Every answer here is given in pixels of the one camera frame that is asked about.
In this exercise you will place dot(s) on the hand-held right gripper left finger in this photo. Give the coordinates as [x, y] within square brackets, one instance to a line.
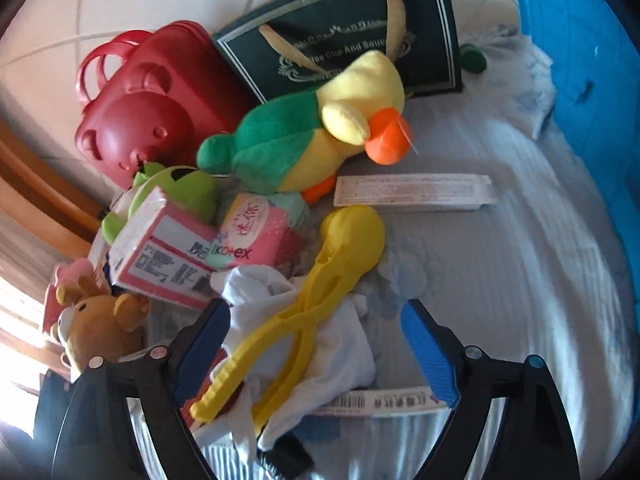
[200, 355]

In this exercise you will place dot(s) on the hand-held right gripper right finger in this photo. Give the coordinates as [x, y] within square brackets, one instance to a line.
[430, 355]

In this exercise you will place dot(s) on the yellow snowball clip tongs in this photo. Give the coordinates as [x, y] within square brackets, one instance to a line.
[350, 240]

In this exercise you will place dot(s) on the light blue cloth-covered desktop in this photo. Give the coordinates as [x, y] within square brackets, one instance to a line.
[500, 260]

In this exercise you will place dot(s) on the long white box with barcode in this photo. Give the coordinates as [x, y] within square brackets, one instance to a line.
[370, 401]

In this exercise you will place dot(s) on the white cloth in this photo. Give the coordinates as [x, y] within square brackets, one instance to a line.
[340, 355]

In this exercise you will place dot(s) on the brown bear plush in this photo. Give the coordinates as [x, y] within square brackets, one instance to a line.
[100, 320]

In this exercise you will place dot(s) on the small pink tissue pack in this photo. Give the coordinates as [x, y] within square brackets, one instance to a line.
[155, 250]

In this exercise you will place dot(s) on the black object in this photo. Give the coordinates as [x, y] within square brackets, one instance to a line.
[285, 457]

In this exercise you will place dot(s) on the pink sanitary pad pack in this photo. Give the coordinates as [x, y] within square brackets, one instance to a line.
[260, 235]

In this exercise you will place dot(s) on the pink pig plush orange dress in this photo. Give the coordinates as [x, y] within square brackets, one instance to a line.
[75, 272]

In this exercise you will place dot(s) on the green frog plush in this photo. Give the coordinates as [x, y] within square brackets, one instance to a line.
[190, 190]

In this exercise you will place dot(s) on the long white box red print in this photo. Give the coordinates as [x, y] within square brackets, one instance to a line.
[415, 190]

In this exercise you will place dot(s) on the yellow and green duck plush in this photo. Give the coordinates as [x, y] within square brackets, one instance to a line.
[280, 140]

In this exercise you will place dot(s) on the red bear-shaped case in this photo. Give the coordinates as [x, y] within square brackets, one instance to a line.
[140, 110]

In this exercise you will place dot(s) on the white crumpled plastic bag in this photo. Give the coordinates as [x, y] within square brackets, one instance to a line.
[530, 90]

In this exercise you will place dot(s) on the small green toy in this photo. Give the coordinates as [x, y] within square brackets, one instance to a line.
[472, 57]

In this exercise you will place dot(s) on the blue plastic container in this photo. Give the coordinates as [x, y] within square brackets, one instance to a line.
[590, 60]

